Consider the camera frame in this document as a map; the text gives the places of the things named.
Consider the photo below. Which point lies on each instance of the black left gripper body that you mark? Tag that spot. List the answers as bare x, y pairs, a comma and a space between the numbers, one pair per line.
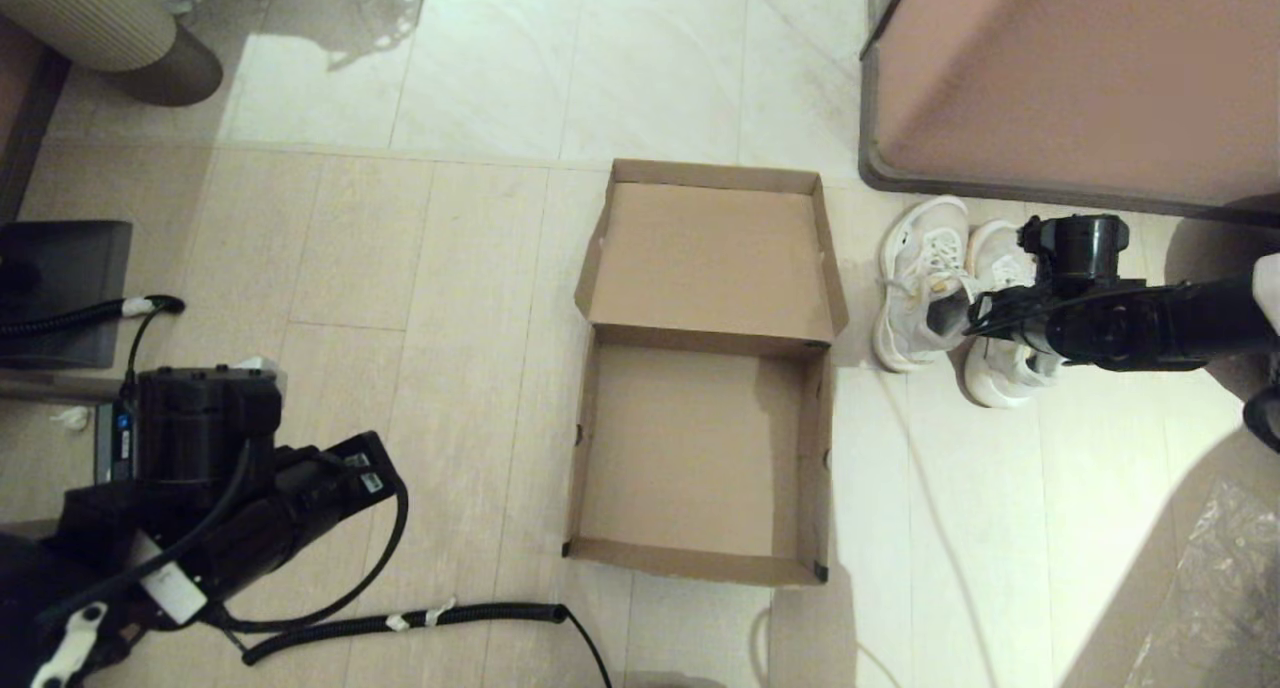
310, 498

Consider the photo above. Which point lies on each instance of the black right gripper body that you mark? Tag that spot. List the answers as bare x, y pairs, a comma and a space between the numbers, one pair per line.
975, 316

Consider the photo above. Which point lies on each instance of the white lace-up sneaker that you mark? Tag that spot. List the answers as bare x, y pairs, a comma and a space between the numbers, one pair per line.
1000, 378
905, 318

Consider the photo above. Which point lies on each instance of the brown cardboard shoe box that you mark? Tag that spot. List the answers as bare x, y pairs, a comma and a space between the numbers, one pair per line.
700, 268

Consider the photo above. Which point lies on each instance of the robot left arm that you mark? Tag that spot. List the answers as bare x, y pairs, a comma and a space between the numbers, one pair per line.
200, 418

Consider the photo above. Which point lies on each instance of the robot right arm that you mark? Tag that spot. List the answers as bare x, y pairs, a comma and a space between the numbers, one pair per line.
1150, 323

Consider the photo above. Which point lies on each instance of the grey metal power unit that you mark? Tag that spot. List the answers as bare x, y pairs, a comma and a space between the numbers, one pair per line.
110, 458

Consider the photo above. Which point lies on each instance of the white tape scrap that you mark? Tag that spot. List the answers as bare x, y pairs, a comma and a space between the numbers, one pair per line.
72, 420

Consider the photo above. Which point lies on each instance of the pink cabinet with grey edge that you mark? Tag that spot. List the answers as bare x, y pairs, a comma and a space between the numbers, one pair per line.
1080, 68

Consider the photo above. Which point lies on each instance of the black floor mat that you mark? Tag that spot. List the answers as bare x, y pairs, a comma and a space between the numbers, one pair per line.
70, 258

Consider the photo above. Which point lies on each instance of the clear plastic sheet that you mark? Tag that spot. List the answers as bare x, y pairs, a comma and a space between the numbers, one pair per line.
1230, 568

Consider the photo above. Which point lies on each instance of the dark brown furniture edge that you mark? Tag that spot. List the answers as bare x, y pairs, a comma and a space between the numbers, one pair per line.
25, 118

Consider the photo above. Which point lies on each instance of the beige ribbed pouf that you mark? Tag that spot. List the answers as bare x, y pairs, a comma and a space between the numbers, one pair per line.
90, 18

